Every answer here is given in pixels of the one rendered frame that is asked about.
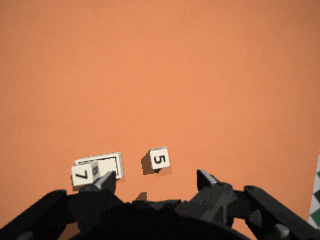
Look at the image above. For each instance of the white number cube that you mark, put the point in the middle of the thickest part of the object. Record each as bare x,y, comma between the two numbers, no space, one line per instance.
159,158
85,172

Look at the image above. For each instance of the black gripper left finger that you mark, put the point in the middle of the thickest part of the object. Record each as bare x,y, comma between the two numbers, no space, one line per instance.
86,207

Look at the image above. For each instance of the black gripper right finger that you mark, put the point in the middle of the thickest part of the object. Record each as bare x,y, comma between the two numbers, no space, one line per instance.
263,214

